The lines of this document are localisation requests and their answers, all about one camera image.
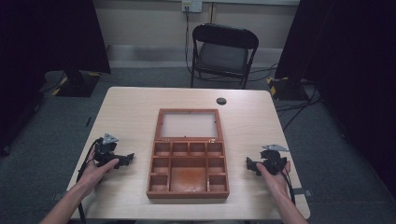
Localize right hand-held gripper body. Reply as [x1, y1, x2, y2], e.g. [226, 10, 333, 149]
[260, 143, 290, 176]

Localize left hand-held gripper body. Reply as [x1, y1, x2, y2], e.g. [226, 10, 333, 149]
[92, 133, 121, 168]

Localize wooden compartment box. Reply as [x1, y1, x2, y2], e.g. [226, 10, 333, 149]
[146, 107, 231, 201]

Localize person's right hand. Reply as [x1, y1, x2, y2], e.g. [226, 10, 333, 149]
[255, 160, 292, 198]

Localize person's left hand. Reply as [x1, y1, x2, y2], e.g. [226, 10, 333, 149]
[78, 154, 120, 194]

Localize black stand base, striped tape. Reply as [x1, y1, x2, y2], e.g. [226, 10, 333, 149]
[50, 69, 103, 99]
[265, 76, 310, 102]

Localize black folding chair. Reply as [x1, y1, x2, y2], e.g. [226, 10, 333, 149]
[190, 22, 261, 91]

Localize black curtain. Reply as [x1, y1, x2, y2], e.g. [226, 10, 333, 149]
[275, 0, 396, 197]
[0, 0, 112, 157]

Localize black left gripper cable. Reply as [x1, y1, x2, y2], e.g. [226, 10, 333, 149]
[76, 137, 105, 224]

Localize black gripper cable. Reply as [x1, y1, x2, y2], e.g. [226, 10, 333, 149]
[76, 137, 105, 224]
[279, 169, 297, 206]

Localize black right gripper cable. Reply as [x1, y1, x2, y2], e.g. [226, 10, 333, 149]
[279, 169, 297, 206]

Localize grey table bracket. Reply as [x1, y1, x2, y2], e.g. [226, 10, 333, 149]
[51, 190, 68, 202]
[292, 188, 313, 198]

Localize black floor cables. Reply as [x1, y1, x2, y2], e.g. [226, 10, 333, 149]
[248, 62, 323, 133]

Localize black wall outlet cable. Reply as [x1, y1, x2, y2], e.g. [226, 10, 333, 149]
[184, 6, 195, 77]

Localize white wall outlet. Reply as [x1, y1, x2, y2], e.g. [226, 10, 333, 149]
[181, 0, 204, 14]

